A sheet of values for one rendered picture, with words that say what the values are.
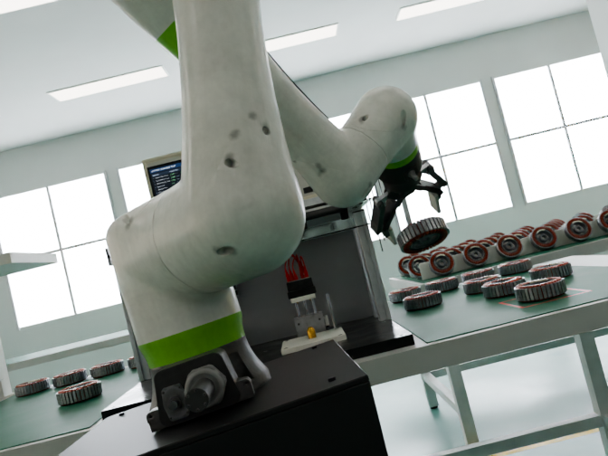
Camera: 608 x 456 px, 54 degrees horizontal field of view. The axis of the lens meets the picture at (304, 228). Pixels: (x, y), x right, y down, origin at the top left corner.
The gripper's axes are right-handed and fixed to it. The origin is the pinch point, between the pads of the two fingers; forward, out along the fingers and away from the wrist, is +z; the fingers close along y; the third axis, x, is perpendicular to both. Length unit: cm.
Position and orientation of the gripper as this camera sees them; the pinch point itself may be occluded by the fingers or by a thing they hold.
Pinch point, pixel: (413, 220)
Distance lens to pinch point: 133.5
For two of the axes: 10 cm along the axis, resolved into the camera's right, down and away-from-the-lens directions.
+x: -5.1, -6.5, 5.7
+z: 2.9, 5.0, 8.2
